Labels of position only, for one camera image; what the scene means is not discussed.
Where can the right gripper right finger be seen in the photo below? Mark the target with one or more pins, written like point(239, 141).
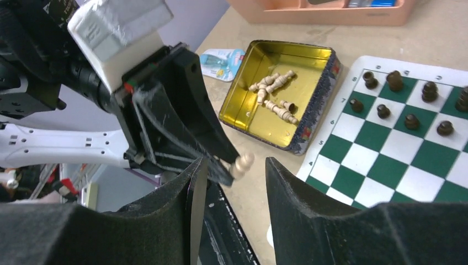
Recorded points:
point(310, 227)

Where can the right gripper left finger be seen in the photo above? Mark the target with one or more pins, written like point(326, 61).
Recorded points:
point(163, 227)

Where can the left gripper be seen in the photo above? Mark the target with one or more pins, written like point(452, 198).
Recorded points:
point(187, 118)

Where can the white chess piece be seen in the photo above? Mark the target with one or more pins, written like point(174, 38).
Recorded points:
point(242, 165)

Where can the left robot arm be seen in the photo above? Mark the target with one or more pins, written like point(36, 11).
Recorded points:
point(35, 49)

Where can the gold tin with pieces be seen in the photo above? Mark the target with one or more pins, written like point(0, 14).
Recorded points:
point(316, 71)

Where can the dark chess piece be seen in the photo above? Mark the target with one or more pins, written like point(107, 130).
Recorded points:
point(356, 105)
point(370, 81)

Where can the green white chess board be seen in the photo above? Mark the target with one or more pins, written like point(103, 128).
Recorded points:
point(408, 144)

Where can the blue round card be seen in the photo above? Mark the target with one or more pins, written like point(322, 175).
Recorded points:
point(221, 64)

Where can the pink desk organizer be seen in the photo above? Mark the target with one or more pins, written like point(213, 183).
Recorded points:
point(324, 12)

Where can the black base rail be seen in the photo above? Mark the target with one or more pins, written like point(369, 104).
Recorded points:
point(223, 240)

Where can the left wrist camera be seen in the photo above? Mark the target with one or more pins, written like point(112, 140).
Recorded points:
point(104, 29)

